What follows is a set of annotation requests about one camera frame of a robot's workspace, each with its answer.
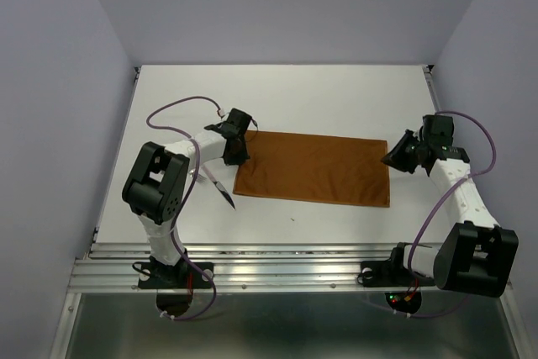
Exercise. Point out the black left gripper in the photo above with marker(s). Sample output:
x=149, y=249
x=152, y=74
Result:
x=240, y=158

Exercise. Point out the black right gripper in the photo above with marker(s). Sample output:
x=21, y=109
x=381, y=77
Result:
x=393, y=157

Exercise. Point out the orange brown cloth napkin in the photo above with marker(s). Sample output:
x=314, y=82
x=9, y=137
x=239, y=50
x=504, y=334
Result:
x=315, y=168

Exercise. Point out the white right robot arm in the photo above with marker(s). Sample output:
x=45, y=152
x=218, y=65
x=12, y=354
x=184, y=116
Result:
x=477, y=255

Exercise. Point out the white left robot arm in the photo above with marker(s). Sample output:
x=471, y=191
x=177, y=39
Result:
x=155, y=187

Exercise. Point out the pink handled fork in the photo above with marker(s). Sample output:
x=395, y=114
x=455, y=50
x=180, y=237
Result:
x=200, y=178

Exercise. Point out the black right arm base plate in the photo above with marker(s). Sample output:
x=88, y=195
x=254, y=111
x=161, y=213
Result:
x=390, y=272

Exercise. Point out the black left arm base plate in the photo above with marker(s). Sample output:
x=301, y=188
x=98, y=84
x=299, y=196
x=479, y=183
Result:
x=154, y=275

